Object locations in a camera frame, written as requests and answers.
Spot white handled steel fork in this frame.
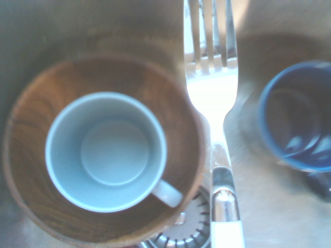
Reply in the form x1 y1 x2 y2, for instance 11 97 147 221
183 0 246 248

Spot stainless steel double sink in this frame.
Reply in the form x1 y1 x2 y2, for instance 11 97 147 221
0 0 331 248

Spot grey mug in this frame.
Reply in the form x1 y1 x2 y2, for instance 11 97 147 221
44 91 184 214

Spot metal drain strainer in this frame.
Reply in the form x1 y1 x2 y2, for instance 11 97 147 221
139 185 213 248

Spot navy blue mug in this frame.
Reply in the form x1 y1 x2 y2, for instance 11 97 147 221
258 60 331 200

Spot brown wooden bowl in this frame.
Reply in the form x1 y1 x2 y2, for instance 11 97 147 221
2 53 212 247

